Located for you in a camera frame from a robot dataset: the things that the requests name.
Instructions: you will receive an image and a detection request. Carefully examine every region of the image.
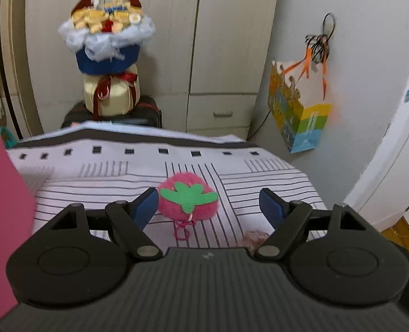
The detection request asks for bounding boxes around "teal strap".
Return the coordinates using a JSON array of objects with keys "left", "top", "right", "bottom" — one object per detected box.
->
[{"left": 0, "top": 127, "right": 19, "bottom": 148}]

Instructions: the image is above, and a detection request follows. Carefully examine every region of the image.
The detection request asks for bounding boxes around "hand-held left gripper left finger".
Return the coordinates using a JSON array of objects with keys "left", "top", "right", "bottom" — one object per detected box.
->
[{"left": 46, "top": 187, "right": 164, "bottom": 261}]

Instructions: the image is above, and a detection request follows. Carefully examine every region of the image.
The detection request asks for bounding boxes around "grey wooden wardrobe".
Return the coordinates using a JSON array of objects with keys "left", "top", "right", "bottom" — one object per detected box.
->
[{"left": 0, "top": 0, "right": 281, "bottom": 142}]

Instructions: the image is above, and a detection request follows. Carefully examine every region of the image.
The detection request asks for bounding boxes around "striped white bedsheet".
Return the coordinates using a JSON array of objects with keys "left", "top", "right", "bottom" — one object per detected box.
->
[{"left": 6, "top": 121, "right": 329, "bottom": 250}]

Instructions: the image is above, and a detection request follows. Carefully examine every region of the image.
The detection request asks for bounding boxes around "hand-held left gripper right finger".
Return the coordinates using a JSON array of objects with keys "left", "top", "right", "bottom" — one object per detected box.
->
[{"left": 253, "top": 188, "right": 373, "bottom": 261}]

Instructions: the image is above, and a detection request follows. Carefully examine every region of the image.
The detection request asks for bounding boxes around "colourful striped gift bag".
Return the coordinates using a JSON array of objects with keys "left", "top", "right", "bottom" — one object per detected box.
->
[{"left": 267, "top": 46, "right": 332, "bottom": 154}]

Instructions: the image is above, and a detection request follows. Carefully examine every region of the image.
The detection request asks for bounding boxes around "white door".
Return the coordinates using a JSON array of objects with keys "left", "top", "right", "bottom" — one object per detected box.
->
[{"left": 343, "top": 7, "right": 409, "bottom": 233}]

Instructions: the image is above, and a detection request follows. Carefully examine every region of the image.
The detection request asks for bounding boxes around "pink cardboard box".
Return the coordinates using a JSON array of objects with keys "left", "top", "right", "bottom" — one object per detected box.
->
[{"left": 0, "top": 129, "right": 36, "bottom": 323}]

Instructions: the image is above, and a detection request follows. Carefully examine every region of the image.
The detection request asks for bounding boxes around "flower bouquet blue wrap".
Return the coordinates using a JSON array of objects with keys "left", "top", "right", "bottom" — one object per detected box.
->
[{"left": 58, "top": 0, "right": 156, "bottom": 117}]

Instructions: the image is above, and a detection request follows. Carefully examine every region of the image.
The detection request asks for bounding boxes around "black suitcase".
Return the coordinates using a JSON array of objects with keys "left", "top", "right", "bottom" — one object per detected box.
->
[{"left": 61, "top": 95, "right": 163, "bottom": 130}]

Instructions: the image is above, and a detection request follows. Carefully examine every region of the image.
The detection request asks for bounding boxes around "pink strawberry plush toy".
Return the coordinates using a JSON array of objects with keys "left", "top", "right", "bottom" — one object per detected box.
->
[{"left": 157, "top": 172, "right": 220, "bottom": 241}]

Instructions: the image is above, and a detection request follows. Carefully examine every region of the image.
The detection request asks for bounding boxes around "black wall hook with cords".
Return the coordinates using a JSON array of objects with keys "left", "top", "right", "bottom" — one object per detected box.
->
[{"left": 305, "top": 13, "right": 337, "bottom": 65}]

